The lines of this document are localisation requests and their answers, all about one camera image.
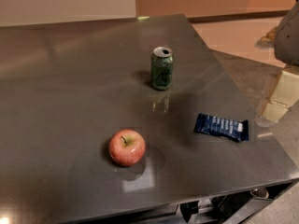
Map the dark blue snack wrapper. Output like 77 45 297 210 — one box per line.
194 113 249 143

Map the red apple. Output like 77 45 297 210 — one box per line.
108 129 146 167

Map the green soda can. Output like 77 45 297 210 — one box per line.
151 47 174 91

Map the dark under-table drawer hardware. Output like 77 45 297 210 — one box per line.
178 187 272 224

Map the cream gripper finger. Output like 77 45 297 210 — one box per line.
262 66 299 122

